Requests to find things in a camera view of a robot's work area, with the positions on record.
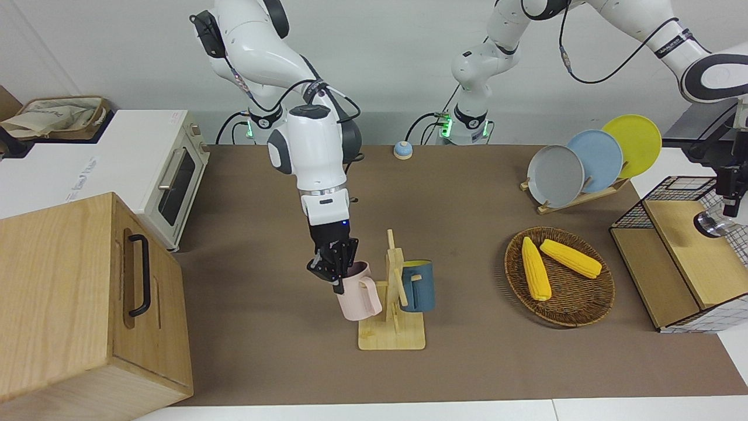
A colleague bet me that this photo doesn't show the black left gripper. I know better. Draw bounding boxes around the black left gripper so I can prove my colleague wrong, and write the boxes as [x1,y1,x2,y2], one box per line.
[718,165,748,218]

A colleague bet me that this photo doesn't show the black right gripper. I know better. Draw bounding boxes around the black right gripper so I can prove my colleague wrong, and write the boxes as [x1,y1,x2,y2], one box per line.
[307,219,360,294]

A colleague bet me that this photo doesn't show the pink mug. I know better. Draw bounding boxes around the pink mug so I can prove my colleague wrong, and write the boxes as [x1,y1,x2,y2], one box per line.
[336,261,383,321]

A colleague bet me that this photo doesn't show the dark blue mug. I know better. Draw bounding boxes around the dark blue mug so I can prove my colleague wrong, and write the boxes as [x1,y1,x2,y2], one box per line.
[399,260,436,312]

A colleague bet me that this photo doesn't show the wooden mug rack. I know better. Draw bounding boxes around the wooden mug rack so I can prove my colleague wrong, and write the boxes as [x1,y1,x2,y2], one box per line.
[358,229,426,351]

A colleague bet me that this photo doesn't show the yellow plate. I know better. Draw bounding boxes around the yellow plate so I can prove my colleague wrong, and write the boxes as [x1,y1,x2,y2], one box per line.
[602,115,663,179]

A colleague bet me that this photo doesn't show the light blue plate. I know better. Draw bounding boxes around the light blue plate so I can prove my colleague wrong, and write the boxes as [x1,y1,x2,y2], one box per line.
[567,130,624,194]

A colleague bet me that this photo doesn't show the brown table mat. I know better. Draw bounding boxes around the brown table mat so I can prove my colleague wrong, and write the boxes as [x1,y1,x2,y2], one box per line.
[172,145,748,407]

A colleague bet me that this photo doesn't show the wooden plate rack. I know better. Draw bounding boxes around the wooden plate rack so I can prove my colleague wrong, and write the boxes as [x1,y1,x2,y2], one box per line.
[520,175,631,215]

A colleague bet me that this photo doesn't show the yellow corn cob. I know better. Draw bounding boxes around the yellow corn cob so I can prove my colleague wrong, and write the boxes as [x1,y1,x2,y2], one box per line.
[521,237,552,302]
[539,239,602,279]

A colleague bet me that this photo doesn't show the grey plate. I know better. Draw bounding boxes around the grey plate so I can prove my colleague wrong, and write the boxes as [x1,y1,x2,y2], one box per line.
[527,144,585,209]

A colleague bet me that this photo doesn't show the brown wicker basket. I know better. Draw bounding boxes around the brown wicker basket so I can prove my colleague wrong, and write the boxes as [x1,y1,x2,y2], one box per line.
[504,227,616,328]

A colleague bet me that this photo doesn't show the white toaster oven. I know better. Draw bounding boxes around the white toaster oven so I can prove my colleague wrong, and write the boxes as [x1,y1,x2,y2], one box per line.
[20,109,211,252]

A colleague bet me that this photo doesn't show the wooden cabinet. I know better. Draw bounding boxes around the wooden cabinet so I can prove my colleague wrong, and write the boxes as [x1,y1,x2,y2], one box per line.
[0,193,195,421]

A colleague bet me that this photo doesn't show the beige cloth bag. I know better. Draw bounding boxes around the beige cloth bag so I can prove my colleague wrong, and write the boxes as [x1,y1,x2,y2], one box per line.
[0,99,103,138]

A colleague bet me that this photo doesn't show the black camera stand pole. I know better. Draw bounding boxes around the black camera stand pole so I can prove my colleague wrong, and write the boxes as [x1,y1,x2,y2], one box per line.
[690,105,748,161]

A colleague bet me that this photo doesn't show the wire and wood shelf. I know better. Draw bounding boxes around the wire and wood shelf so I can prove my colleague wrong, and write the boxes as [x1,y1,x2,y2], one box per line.
[610,175,748,334]

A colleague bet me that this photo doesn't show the black base power cable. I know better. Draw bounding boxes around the black base power cable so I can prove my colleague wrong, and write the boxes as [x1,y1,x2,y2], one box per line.
[405,111,453,146]
[215,110,253,145]

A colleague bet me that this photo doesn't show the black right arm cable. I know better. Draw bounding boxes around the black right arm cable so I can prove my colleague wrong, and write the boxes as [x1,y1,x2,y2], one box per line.
[225,58,363,164]

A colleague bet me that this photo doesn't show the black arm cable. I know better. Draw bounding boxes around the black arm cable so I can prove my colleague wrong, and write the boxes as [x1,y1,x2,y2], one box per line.
[225,58,363,164]
[558,0,681,84]

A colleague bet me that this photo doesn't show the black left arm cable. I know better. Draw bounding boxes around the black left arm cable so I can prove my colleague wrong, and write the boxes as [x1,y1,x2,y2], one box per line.
[558,0,681,84]

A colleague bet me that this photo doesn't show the black cabinet handle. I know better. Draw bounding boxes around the black cabinet handle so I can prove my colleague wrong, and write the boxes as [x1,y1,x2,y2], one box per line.
[127,234,151,318]

